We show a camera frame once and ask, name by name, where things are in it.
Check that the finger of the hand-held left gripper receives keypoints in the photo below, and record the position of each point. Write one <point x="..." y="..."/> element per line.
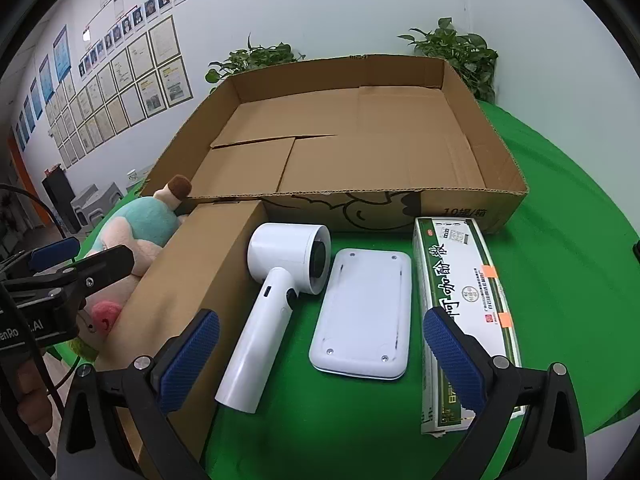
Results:
<point x="107" y="265"/>
<point x="52" y="253"/>

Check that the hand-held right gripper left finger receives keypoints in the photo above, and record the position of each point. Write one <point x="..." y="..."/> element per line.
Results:
<point x="192" y="355"/>

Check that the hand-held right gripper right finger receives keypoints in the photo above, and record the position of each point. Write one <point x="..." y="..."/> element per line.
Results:
<point x="452" y="360"/>

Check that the pastel plush toy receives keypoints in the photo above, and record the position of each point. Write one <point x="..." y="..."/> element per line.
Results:
<point x="145" y="220"/>

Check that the white hair dryer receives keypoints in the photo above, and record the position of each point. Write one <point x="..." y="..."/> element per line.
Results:
<point x="255" y="330"/>

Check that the long brown cardboard box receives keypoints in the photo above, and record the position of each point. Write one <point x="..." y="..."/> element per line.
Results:
<point x="200" y="270"/>

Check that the white plastic device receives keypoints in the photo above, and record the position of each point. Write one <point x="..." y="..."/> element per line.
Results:
<point x="360" y="310"/>

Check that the large cardboard box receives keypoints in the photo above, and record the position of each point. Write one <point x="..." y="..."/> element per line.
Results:
<point x="350" y="135"/>

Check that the person's left hand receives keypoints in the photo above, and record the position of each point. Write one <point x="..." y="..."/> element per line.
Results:
<point x="35" y="400"/>

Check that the black cabinet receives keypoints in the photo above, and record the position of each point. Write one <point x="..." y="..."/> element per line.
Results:
<point x="60" y="200"/>

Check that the grey plastic stool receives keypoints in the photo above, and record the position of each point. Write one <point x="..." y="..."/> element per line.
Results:
<point x="84" y="205"/>
<point x="109" y="194"/>

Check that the green and white medicine box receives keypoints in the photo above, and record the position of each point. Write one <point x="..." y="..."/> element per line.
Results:
<point x="460" y="270"/>

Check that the white paper cup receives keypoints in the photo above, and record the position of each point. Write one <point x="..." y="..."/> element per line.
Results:
<point x="133" y="176"/>

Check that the green potted plant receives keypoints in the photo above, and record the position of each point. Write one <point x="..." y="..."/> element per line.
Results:
<point x="255" y="57"/>
<point x="465" y="55"/>

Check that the wall of framed certificates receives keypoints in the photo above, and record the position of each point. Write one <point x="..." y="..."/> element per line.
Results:
<point x="150" y="75"/>

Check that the row of blue wall posters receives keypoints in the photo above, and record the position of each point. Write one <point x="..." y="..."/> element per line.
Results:
<point x="60" y="52"/>

